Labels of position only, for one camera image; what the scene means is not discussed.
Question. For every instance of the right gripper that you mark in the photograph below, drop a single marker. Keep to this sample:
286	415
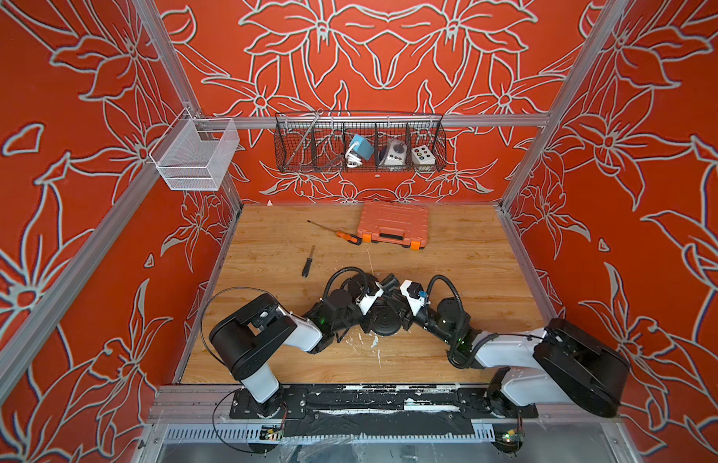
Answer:
407	313

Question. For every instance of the black round stand base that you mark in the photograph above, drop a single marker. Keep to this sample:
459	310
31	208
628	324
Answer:
385	321

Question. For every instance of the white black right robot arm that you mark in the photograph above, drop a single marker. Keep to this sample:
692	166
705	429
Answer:
558	363

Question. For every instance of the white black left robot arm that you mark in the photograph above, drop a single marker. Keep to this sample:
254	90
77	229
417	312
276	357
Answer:
245	341

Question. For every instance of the orange plastic tool case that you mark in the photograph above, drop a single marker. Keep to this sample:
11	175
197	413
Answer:
394	223

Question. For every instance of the white box with dial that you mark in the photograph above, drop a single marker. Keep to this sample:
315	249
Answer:
394	154

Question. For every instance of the white box with buttons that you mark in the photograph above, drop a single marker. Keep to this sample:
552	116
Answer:
423	159

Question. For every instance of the blue white device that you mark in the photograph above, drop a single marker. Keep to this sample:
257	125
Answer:
359	152

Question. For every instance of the orange black handled screwdriver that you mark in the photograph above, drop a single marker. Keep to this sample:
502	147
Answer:
349	237

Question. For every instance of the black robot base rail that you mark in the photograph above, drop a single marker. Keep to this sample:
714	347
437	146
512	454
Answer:
380	409

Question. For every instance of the black wire wall basket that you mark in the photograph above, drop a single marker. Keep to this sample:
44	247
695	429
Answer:
336	141

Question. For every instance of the white slotted cable duct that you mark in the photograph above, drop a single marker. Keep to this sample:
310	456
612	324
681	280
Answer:
269	434

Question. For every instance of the clear plastic wall bin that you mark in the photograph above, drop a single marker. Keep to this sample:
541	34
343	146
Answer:
195	155

